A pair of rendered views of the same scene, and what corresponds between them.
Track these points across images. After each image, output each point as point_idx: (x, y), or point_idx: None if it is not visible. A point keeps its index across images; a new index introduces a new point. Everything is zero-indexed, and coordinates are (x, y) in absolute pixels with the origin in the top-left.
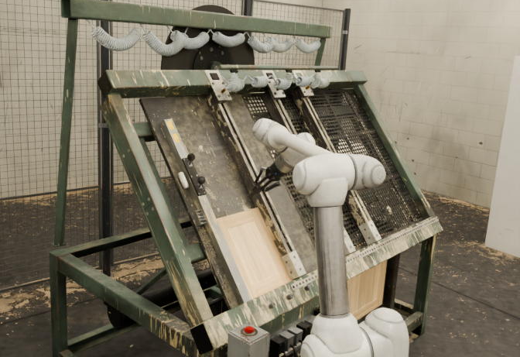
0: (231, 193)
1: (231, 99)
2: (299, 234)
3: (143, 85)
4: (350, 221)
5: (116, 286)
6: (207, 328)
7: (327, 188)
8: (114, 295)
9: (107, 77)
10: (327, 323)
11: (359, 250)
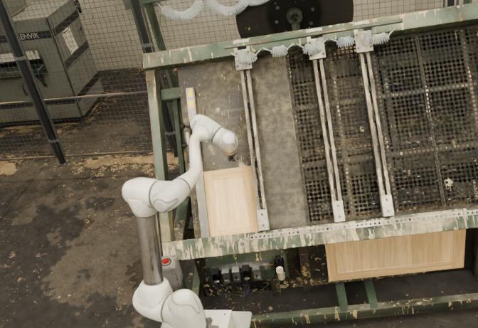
0: None
1: (251, 67)
2: (291, 193)
3: (168, 63)
4: (370, 189)
5: None
6: (163, 247)
7: (131, 205)
8: None
9: (141, 60)
10: (140, 284)
11: (355, 220)
